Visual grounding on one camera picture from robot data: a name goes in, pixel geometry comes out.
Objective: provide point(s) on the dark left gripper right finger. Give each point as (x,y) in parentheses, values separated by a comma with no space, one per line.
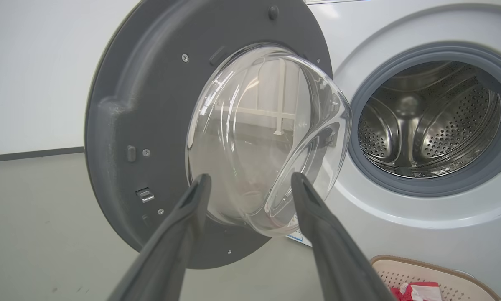
(338,259)

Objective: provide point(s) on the stainless steel washing machine drum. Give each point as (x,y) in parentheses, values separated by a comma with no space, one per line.
(442,121)

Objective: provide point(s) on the metal door latch hook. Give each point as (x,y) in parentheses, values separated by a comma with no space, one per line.
(145,195)

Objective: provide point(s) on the dark wall baseboard strip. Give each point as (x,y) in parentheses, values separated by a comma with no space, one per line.
(33,154)

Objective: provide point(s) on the cream perforated basket brown rim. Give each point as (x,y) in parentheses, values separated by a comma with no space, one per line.
(455,280)

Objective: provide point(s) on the red and white garment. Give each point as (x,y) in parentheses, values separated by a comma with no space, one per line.
(417,292)

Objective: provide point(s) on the blue energy label sticker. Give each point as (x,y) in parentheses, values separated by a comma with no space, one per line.
(298,238)

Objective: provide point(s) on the round black glass washer door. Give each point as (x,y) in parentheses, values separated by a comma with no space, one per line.
(150,104)

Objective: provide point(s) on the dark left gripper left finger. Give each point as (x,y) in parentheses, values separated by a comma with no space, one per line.
(166,259)

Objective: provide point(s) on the white front-load washing machine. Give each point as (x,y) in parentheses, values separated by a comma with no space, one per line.
(421,234)

